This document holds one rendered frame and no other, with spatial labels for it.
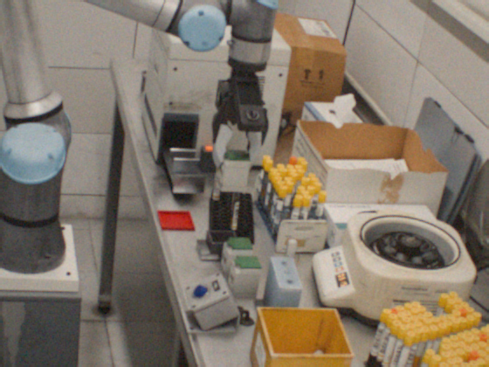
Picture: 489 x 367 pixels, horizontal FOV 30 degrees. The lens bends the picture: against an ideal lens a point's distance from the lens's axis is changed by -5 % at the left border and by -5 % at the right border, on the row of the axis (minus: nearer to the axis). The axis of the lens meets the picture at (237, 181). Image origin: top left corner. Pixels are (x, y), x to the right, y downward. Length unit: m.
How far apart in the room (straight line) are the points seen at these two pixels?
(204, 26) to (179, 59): 0.58
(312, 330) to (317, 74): 1.13
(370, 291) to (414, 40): 0.88
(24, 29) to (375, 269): 0.75
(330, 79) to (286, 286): 1.08
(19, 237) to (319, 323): 0.54
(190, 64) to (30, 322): 0.71
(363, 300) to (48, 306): 0.56
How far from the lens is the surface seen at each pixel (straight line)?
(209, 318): 1.61
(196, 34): 1.51
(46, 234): 1.67
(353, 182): 1.97
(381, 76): 2.58
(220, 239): 1.87
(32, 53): 1.69
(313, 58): 2.56
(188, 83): 2.10
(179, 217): 1.96
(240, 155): 1.77
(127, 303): 3.24
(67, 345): 1.75
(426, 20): 2.34
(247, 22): 1.66
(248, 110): 1.66
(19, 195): 1.63
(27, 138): 1.64
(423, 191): 2.04
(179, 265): 1.80
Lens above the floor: 1.81
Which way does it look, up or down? 26 degrees down
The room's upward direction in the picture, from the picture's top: 9 degrees clockwise
